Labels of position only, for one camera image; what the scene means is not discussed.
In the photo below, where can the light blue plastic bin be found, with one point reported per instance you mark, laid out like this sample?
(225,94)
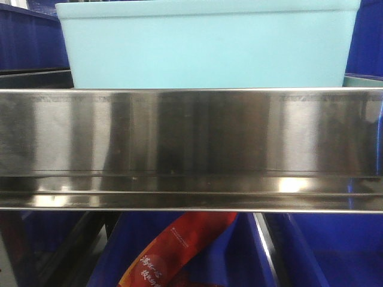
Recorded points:
(208,44)

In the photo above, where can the dark blue bin lower middle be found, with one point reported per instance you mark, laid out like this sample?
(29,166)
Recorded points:
(236,258)

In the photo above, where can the dark blue bin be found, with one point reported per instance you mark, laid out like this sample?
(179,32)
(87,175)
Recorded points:
(365,54)
(236,258)
(329,249)
(31,40)
(43,232)

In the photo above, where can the dark blue bin lower right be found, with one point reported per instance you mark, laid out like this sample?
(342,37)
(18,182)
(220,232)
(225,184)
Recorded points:
(329,249)

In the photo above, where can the dark blue bin lower left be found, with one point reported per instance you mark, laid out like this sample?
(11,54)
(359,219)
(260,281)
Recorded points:
(43,232)

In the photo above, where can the dark blue bin upper right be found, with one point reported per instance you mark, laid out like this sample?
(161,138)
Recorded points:
(365,54)

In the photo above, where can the dark blue bin upper left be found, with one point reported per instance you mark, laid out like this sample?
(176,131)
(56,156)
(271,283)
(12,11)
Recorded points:
(31,40)

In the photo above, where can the red snack package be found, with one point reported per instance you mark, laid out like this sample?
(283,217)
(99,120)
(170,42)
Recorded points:
(174,247)

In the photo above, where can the stainless steel shelf rail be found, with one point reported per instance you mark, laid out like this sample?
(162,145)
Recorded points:
(259,150)

